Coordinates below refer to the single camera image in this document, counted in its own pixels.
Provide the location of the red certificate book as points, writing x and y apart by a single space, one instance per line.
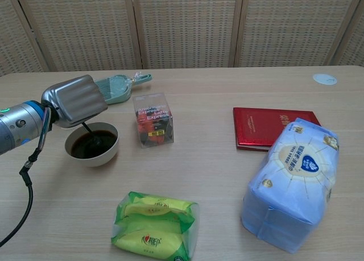
256 127

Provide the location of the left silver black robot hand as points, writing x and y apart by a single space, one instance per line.
76 100

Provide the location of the clear coffee capsule box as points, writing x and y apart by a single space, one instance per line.
153 121

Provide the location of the blue tissue paper pack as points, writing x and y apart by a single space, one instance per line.
290 192

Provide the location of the green yellow tissue pack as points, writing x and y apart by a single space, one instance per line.
153 229

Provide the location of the green dustpan brush set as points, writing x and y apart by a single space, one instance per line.
119 89

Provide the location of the black plastic spoon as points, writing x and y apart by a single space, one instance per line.
88 130

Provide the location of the woven wooden folding screen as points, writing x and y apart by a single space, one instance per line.
182 25

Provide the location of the white bowl with dark liquid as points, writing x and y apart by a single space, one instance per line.
106 155

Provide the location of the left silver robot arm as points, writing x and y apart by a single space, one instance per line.
20 124

